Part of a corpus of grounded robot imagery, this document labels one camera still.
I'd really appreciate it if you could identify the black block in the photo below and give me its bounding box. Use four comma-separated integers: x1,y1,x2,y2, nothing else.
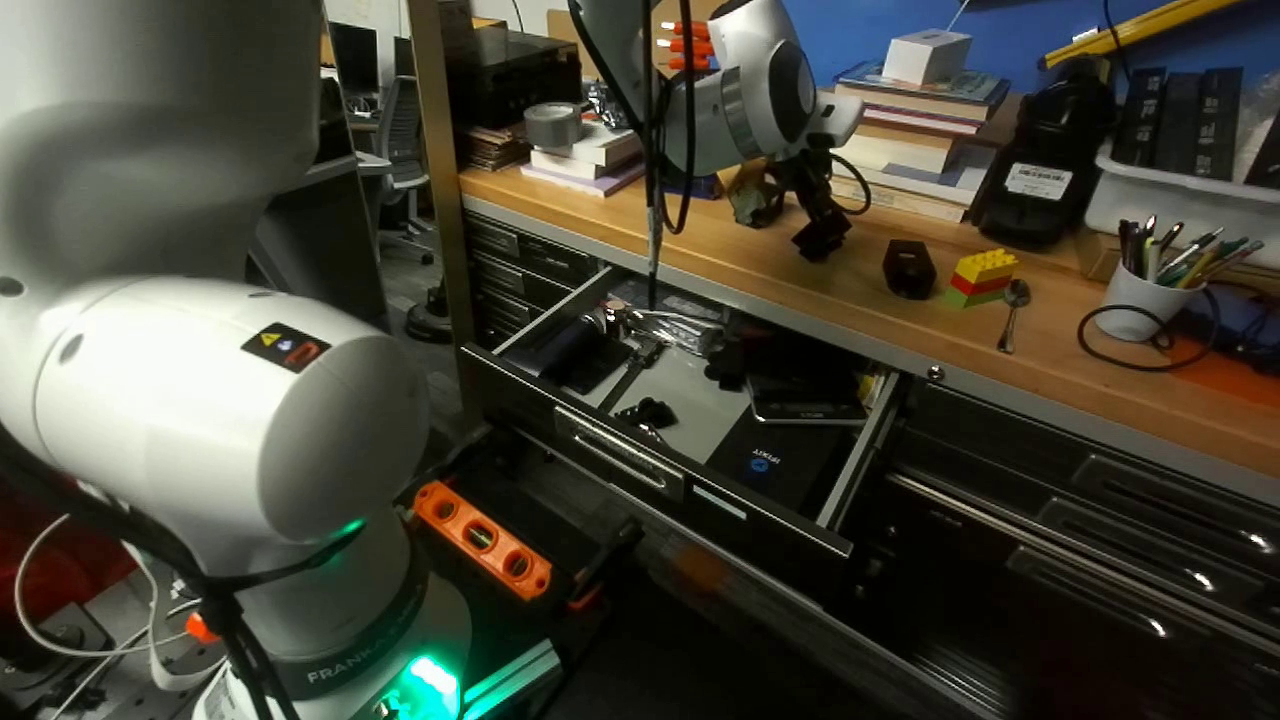
881,239,938,300
792,212,852,260

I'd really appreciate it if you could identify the small white box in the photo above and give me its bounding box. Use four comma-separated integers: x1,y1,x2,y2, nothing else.
886,29,972,84

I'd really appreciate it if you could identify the yellow red green lego stack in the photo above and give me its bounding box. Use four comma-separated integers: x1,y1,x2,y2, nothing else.
950,247,1017,308

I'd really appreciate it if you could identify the metal spoon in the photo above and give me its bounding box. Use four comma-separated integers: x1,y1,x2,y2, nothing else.
997,281,1032,358

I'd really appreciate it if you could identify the black cable loop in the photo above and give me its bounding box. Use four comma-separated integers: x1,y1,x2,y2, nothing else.
1074,300,1218,376

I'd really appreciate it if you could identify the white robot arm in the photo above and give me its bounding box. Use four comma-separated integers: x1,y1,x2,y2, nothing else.
0,0,474,720

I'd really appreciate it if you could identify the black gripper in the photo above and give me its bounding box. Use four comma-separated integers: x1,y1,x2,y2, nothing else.
768,139,840,222

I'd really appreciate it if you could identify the grey duct tape roll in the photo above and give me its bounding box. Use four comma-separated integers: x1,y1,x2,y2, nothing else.
523,101,583,151

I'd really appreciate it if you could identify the white storage bin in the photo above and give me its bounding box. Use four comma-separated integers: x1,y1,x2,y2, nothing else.
1085,148,1280,270

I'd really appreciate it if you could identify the tool drawer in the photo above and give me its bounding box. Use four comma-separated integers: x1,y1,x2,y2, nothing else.
464,270,897,563

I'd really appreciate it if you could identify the orange spirit level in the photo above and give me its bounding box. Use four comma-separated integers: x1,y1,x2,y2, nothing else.
413,479,557,603

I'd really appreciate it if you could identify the stack of books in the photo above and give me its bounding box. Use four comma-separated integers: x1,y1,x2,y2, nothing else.
837,75,1022,207

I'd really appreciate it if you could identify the white pen cup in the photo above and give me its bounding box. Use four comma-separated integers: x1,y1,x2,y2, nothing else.
1092,270,1191,345

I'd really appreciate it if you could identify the black label printer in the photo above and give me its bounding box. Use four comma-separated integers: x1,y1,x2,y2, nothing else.
966,82,1118,247

